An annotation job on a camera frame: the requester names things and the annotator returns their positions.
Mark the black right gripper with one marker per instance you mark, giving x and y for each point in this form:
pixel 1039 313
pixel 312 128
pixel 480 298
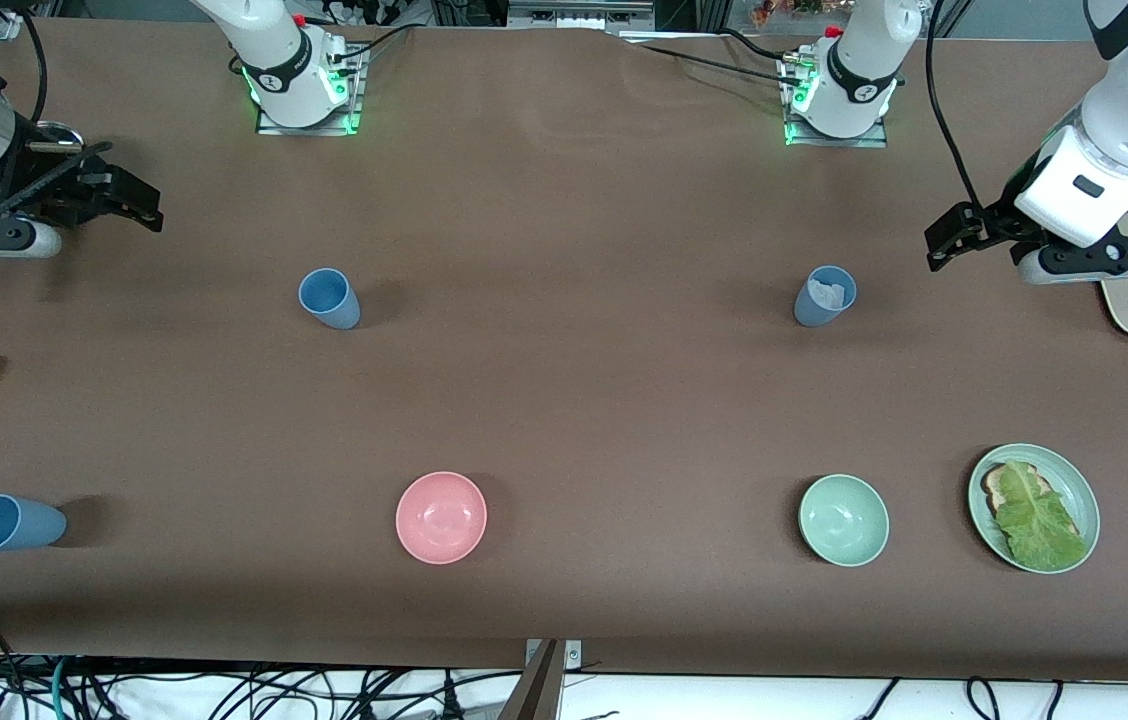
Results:
pixel 42 180

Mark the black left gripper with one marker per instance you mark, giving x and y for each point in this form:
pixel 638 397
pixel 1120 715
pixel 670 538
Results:
pixel 995 223

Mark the blue plastic cup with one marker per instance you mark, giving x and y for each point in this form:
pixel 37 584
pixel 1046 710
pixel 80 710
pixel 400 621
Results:
pixel 332 305
pixel 809 310
pixel 24 525

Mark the glass lid with blue knob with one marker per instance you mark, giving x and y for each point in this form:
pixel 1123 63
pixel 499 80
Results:
pixel 59 130

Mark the crumpled white paper piece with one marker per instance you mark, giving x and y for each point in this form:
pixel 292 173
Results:
pixel 827 293

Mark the bread slice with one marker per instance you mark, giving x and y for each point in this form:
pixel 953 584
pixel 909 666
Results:
pixel 996 485

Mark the mint green plate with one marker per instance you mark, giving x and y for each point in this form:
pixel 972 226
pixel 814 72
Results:
pixel 1074 490

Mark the green lettuce leaf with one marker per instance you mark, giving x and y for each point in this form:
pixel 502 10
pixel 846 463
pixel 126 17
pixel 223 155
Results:
pixel 1034 520

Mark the mint green bowl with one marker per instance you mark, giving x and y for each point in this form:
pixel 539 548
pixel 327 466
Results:
pixel 844 520

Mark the pink bowl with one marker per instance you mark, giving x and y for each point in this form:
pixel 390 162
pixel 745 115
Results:
pixel 441 518

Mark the grey power strip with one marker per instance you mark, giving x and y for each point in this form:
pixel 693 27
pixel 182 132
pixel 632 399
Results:
pixel 574 15

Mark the grey diagonal bar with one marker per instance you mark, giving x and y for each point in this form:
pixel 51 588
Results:
pixel 534 695

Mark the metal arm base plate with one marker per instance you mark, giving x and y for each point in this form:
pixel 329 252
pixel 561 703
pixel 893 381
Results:
pixel 864 142
pixel 314 130

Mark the aluminium frame profile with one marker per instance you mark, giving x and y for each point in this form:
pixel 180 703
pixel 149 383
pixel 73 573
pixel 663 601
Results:
pixel 2 25

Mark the metal table edge bracket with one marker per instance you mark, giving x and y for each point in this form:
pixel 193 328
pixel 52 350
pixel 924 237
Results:
pixel 572 655

